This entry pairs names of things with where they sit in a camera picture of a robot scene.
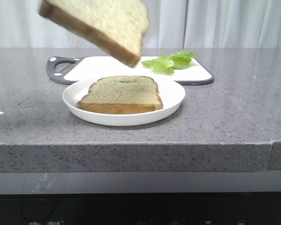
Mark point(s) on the white grey cutting board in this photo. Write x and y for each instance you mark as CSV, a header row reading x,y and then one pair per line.
x,y
70,70

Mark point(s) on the toasted bread slice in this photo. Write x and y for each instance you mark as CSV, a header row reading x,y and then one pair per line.
x,y
115,26
122,95

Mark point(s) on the white round plate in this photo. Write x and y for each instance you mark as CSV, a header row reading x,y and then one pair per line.
x,y
171,93

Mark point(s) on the green lettuce leaf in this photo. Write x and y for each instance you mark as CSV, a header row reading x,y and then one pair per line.
x,y
167,64

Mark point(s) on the white curtain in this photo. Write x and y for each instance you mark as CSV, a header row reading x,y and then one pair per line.
x,y
173,24

